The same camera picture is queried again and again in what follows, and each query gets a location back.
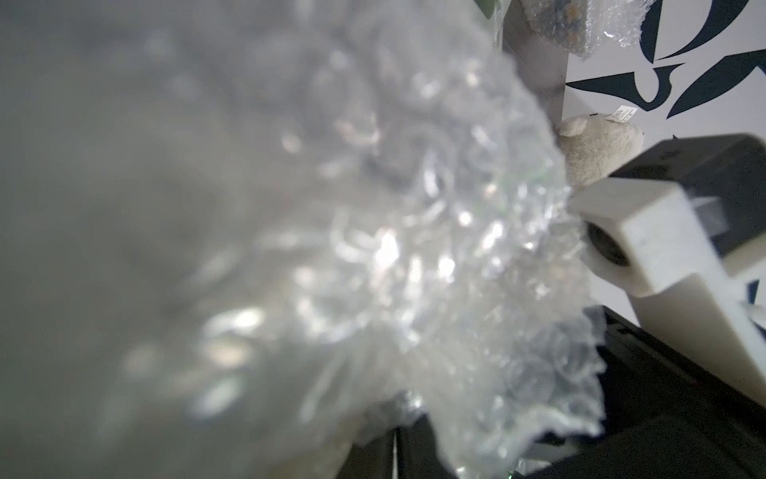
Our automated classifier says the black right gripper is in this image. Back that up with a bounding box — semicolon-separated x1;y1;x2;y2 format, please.
534;307;765;478

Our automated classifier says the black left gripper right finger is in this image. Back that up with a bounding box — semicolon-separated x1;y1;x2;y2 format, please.
396;416;455;479

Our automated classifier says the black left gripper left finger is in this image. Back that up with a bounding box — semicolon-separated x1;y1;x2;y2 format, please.
336;430;396;479

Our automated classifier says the bubble wrap sheet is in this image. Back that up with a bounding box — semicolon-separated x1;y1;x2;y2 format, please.
521;0;654;58
1;1;604;478

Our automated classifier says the white teddy bear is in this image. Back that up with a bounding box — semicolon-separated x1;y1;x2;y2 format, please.
555;106;646;191

